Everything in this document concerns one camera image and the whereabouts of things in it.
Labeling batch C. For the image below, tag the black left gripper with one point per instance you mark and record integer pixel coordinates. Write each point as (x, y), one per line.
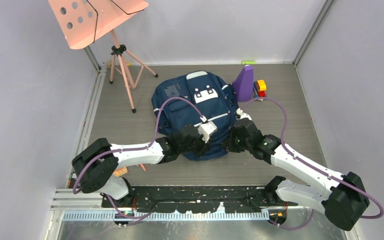
(203, 146)

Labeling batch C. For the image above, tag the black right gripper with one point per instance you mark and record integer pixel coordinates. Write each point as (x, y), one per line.
(231, 146)

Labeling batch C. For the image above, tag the navy blue backpack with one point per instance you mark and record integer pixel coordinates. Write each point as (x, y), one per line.
(182, 100)

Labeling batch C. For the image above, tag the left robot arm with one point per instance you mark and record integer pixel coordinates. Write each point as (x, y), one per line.
(95, 165)

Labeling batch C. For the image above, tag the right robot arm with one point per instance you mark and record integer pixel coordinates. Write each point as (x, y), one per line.
(340, 197)

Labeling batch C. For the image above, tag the purple metronome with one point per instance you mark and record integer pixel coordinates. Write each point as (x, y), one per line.
(243, 85)

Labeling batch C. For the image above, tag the toy block car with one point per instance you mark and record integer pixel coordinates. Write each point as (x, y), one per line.
(260, 88)

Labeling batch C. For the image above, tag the orange pen right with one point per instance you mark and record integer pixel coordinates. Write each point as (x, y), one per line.
(143, 167)

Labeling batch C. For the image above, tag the orange spiral notepad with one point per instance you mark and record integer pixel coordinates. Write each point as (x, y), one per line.
(120, 172)

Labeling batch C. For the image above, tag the pink music stand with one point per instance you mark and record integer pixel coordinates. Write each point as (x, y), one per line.
(85, 21)

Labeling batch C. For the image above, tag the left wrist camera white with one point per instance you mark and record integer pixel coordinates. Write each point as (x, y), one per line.
(206, 129)

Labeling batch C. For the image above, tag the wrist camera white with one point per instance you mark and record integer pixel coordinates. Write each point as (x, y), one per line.
(206, 129)
(240, 114)

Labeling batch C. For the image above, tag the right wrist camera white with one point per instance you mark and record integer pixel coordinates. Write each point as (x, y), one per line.
(240, 114)

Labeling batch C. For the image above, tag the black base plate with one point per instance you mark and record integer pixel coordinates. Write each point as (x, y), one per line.
(198, 199)

